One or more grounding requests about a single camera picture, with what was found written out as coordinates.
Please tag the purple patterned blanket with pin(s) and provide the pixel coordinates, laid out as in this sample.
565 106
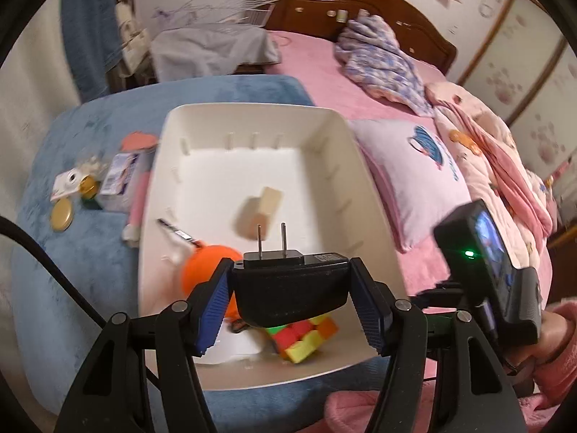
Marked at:
383 63

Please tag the small gold lidded jar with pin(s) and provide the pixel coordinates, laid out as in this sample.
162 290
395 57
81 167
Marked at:
90 187

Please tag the pink bed sheet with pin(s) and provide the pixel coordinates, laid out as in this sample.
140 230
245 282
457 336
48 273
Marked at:
315 67

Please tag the pink stick with white cap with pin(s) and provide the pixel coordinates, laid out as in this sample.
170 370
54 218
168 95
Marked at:
135 203

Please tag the orange round case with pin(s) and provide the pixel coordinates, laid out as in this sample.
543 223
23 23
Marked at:
203 270

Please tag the white pillow with cartoon print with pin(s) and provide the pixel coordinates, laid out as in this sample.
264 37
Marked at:
414 176

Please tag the white pointed plastic gadget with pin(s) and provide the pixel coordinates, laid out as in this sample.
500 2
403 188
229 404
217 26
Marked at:
234 347

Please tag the brown wooden headboard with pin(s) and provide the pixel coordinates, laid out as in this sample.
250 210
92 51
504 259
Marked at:
360 13

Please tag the clear box with white pieces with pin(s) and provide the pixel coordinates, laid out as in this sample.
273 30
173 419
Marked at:
90 164

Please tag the person's right hand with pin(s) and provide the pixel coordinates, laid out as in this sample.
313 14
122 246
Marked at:
552 338

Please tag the round gold tin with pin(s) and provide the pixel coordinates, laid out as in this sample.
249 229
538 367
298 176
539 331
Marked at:
61 217

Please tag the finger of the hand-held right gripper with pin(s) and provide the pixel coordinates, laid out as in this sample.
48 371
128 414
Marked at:
439 297

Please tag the white patterned curtain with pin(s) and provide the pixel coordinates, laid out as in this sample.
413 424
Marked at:
27 99

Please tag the blue denim jacket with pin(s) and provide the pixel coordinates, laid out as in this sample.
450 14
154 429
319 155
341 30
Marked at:
85 31

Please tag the flower print wardrobe door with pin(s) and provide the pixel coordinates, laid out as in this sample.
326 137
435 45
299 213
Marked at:
518 76

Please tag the white plastic storage bin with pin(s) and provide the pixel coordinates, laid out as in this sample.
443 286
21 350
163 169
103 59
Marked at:
293 167

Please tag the colourful puzzle cube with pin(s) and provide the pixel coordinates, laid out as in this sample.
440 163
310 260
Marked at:
297 343

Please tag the black plug charger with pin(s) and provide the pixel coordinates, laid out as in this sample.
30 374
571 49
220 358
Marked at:
293 293

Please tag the white handbag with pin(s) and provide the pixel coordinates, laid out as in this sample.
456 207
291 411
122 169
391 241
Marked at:
130 36

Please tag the blue fluffy mat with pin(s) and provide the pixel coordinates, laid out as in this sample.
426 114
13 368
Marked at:
67 302

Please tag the beige block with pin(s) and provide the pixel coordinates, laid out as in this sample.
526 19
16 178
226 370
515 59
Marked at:
259 212

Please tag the person's right forearm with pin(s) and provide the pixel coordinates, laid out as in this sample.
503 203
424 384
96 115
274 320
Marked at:
563 383

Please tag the pink bear print quilt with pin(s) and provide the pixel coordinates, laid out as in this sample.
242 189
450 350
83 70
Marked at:
496 167

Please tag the small white camera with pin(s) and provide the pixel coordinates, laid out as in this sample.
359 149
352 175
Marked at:
65 185

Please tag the pink oval case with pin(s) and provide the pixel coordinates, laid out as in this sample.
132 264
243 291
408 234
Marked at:
137 140

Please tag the person's pink fuzzy clothing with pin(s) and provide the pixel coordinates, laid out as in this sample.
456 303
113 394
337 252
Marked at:
347 415

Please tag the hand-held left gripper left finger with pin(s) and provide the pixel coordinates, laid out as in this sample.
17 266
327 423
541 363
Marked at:
214 306

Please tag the grey cloth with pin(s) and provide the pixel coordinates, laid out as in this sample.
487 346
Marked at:
212 49

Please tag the clear labelled plastic box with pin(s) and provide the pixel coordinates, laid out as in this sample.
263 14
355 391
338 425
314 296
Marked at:
119 180

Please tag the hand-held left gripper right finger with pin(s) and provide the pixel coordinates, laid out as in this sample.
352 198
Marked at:
372 311

